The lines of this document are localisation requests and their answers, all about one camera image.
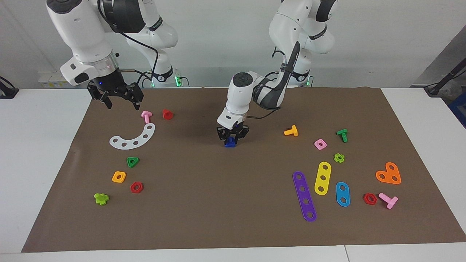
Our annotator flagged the purple four-hole plastic strip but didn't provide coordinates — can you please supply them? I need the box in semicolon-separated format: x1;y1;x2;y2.
292;171;317;222

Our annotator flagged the orange heart-shaped three-hole plate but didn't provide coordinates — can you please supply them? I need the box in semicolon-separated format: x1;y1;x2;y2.
376;162;402;185

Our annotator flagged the black tripod stand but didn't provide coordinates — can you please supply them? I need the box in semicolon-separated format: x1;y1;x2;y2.
424;58;466;97

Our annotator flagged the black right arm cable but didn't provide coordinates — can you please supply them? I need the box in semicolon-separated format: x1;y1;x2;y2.
96;0;161;90

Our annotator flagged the blue two-hole plastic strip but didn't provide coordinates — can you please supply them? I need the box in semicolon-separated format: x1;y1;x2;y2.
336;182;351;207

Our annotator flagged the brown table mat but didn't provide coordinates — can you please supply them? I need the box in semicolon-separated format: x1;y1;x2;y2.
21;87;466;253

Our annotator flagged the white curved five-hole plate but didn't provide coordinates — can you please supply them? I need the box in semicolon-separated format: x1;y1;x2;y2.
109;123;156;150

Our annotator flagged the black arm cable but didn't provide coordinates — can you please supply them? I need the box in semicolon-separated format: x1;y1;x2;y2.
96;0;161;90
248;49;292;120

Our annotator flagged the yellow three-hole plastic strip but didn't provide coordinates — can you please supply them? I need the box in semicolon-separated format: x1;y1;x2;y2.
314;162;332;196

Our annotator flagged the blue crate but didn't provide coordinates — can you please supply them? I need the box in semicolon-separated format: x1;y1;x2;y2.
449;93;466;128

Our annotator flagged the black clamp mount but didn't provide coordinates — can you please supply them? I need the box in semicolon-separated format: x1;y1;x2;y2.
0;76;19;99

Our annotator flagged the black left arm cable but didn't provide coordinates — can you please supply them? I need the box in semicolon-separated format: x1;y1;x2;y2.
248;49;292;120

